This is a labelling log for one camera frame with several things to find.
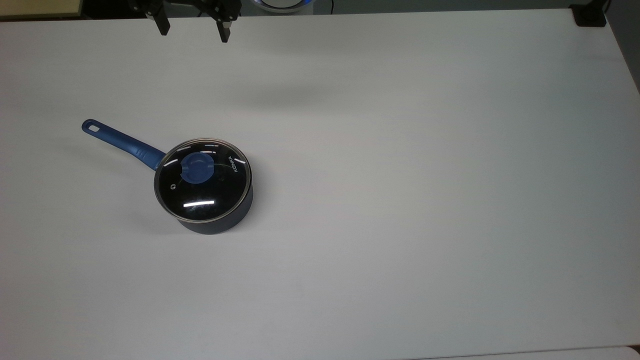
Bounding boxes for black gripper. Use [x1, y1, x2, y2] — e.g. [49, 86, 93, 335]
[127, 0, 243, 44]

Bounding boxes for glass lid with blue knob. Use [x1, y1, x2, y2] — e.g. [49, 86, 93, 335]
[154, 138, 252, 223]

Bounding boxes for dark blue saucepan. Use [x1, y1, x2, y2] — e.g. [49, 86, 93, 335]
[81, 118, 254, 235]

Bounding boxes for yellowish wooden board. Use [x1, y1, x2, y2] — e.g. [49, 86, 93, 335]
[0, 0, 84, 20]

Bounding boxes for black camera pole clamp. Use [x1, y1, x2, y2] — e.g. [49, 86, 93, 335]
[570, 0, 610, 28]

